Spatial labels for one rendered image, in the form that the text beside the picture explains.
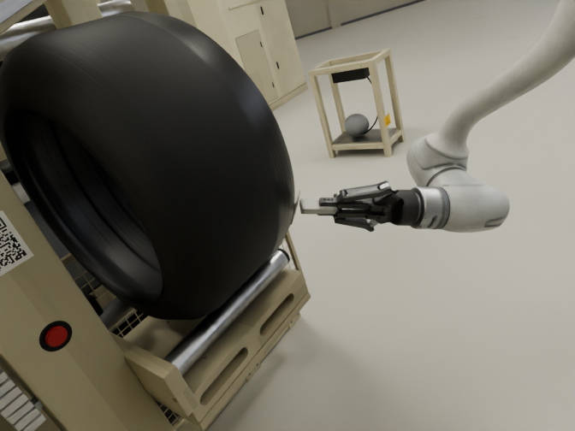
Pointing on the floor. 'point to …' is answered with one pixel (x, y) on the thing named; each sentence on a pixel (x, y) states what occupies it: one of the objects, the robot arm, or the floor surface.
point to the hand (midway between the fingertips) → (317, 206)
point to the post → (19, 350)
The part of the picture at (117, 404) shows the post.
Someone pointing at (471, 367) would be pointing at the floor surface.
